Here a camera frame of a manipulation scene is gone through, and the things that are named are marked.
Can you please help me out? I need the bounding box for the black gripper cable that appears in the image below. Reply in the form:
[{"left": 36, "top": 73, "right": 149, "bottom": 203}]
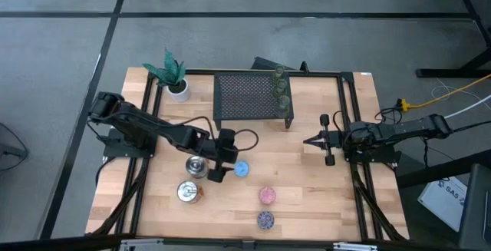
[
  {"left": 179, "top": 115, "right": 260, "bottom": 153},
  {"left": 331, "top": 110, "right": 347, "bottom": 132}
]

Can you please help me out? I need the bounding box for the silver metal bracket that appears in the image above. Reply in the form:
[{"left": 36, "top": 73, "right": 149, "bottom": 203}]
[
  {"left": 332, "top": 242, "right": 379, "bottom": 251},
  {"left": 118, "top": 238, "right": 164, "bottom": 251}
]

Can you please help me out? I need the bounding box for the black desk leg frame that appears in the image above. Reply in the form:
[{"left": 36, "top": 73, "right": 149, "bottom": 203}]
[{"left": 416, "top": 0, "right": 491, "bottom": 78}]

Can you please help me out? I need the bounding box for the black mesh metal shelf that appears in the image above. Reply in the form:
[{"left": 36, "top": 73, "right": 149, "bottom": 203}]
[{"left": 213, "top": 71, "right": 295, "bottom": 131}]

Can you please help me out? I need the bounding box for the blue patterned candle tin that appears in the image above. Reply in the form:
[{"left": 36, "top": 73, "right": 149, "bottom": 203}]
[{"left": 233, "top": 160, "right": 250, "bottom": 178}]

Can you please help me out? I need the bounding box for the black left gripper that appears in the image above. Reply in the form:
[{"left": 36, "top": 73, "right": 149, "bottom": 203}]
[{"left": 203, "top": 129, "right": 241, "bottom": 183}]

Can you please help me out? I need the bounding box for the black floor beam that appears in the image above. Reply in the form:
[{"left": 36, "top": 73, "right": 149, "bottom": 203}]
[{"left": 394, "top": 149, "right": 491, "bottom": 189}]

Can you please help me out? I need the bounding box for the orange candle tin silver lid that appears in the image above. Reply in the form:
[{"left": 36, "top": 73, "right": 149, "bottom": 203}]
[
  {"left": 185, "top": 155, "right": 210, "bottom": 180},
  {"left": 176, "top": 180, "right": 204, "bottom": 205}
]

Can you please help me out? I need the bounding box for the black frame crossbar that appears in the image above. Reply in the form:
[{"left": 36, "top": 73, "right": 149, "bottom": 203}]
[{"left": 0, "top": 233, "right": 491, "bottom": 251}]

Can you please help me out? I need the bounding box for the green glass candlestick holder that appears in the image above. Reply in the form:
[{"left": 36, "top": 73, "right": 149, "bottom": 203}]
[
  {"left": 274, "top": 78, "right": 288, "bottom": 97},
  {"left": 272, "top": 64, "right": 287, "bottom": 81},
  {"left": 276, "top": 94, "right": 292, "bottom": 117}
]

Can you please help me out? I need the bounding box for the dark floral candle tin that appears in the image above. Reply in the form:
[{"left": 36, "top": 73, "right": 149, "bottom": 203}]
[{"left": 256, "top": 210, "right": 276, "bottom": 231}]

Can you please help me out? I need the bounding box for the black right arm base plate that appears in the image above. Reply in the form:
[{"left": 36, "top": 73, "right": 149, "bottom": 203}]
[{"left": 343, "top": 145, "right": 398, "bottom": 163}]

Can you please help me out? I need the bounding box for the pink patterned candle tin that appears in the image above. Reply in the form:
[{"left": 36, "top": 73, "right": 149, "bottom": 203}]
[{"left": 258, "top": 186, "right": 277, "bottom": 206}]

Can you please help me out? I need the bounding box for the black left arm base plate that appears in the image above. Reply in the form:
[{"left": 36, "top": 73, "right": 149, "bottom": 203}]
[{"left": 103, "top": 127, "right": 157, "bottom": 159}]

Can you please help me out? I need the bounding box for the black aluminium table frame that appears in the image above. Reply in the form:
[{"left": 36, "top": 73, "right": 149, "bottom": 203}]
[{"left": 86, "top": 68, "right": 410, "bottom": 243}]

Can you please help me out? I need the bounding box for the dark grey cabinet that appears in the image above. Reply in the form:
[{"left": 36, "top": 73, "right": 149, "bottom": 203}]
[{"left": 458, "top": 163, "right": 491, "bottom": 251}]

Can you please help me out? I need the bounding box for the black camera stand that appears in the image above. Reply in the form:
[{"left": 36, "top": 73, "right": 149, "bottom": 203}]
[{"left": 251, "top": 56, "right": 310, "bottom": 72}]

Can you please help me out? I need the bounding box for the black floor cable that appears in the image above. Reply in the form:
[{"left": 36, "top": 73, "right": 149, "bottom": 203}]
[{"left": 452, "top": 120, "right": 491, "bottom": 134}]

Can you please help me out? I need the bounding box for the yellow extension cord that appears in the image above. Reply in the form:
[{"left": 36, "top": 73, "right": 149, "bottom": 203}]
[{"left": 397, "top": 73, "right": 491, "bottom": 113}]

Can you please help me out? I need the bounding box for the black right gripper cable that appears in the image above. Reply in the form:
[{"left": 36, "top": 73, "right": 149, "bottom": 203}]
[{"left": 331, "top": 110, "right": 347, "bottom": 132}]

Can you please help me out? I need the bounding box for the white printed cardboard box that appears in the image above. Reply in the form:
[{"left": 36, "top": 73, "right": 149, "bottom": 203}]
[{"left": 417, "top": 176, "right": 470, "bottom": 233}]

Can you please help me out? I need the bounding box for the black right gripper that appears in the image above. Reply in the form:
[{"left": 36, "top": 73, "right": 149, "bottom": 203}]
[{"left": 302, "top": 114, "right": 345, "bottom": 167}]

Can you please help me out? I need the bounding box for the green plant in white pot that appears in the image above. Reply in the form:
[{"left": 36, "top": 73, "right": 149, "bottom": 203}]
[{"left": 142, "top": 48, "right": 192, "bottom": 103}]

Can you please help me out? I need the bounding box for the white floor cable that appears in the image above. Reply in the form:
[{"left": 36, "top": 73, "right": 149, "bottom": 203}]
[{"left": 444, "top": 94, "right": 491, "bottom": 120}]

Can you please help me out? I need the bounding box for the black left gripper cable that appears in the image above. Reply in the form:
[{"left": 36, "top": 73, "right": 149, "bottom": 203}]
[{"left": 179, "top": 115, "right": 260, "bottom": 153}]

